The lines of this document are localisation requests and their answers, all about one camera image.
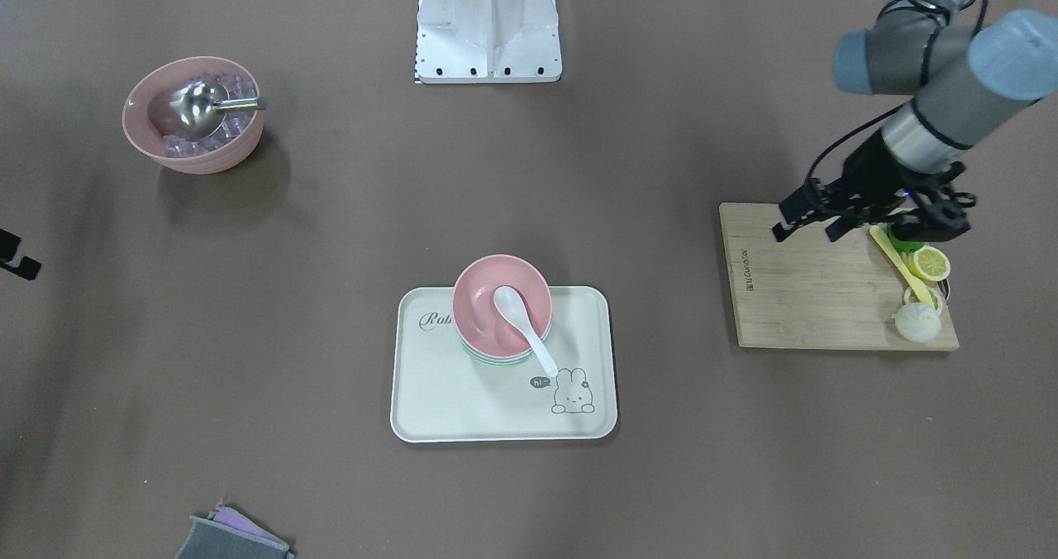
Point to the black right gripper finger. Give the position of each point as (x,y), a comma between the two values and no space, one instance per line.
(13,259)

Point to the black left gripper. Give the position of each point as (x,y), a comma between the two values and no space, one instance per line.
(866,170)

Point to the white ceramic spoon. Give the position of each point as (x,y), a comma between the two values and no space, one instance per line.
(513,309)

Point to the small pink bowl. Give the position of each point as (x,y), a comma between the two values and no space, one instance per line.
(472,298)

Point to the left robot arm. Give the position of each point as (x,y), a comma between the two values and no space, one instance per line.
(962,84)

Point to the large pink bowl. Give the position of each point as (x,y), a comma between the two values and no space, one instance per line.
(141,134)

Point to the wooden cutting board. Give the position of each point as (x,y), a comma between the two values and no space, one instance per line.
(807,293)

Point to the green toy lime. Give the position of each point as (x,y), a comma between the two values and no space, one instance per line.
(904,246)

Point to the lower lemon slice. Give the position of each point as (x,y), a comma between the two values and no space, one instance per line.
(929,264)

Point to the lemon slice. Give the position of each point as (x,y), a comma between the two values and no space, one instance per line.
(929,264)
(936,297)

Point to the upper lemon slice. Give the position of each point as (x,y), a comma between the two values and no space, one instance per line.
(936,297)

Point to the white toy steamed bun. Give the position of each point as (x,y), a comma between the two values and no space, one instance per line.
(918,322)

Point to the metal ice scoop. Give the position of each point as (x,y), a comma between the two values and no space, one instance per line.
(198,109)

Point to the stacked green bowls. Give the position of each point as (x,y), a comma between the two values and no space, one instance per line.
(503,347)

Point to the grey folded cloth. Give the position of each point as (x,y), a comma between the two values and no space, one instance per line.
(225,532)

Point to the white rabbit tray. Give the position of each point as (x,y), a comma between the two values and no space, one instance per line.
(443,393)

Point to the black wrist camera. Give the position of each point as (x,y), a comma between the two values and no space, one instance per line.
(940,210)

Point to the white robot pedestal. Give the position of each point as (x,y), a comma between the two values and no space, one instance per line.
(487,42)

